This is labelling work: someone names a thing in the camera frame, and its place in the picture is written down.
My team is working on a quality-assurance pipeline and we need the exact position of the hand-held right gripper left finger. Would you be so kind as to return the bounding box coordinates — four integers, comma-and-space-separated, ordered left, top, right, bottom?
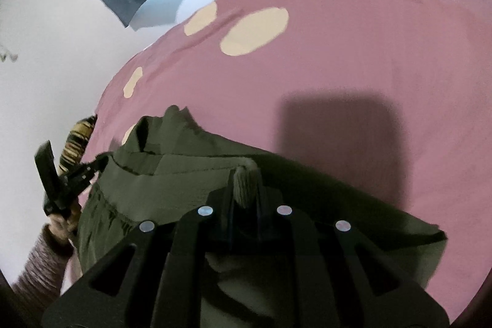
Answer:
40, 167, 247, 328

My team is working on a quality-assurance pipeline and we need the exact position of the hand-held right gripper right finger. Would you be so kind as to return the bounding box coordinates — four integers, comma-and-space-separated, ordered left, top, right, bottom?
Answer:
254, 174, 450, 328

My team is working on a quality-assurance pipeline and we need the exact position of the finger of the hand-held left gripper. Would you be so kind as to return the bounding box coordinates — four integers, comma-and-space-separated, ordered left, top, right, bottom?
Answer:
34, 140, 58, 198
63, 153, 110, 194

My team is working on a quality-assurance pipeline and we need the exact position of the olive green jacket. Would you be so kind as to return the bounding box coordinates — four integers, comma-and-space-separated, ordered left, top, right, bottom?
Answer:
71, 105, 448, 328

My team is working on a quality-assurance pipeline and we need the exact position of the person's left forearm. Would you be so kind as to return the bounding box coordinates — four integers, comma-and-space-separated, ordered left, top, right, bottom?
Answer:
11, 226, 75, 300

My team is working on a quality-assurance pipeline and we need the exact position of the person's left hand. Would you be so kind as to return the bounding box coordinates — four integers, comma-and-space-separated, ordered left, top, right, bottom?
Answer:
46, 211, 81, 246

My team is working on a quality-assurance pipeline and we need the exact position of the striped brown pillow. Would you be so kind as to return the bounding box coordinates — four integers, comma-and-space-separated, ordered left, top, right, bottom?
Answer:
58, 115, 97, 175

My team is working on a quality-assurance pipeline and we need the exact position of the pink polka-dot bedsheet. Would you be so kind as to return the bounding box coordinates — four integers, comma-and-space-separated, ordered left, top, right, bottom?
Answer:
81, 0, 492, 323

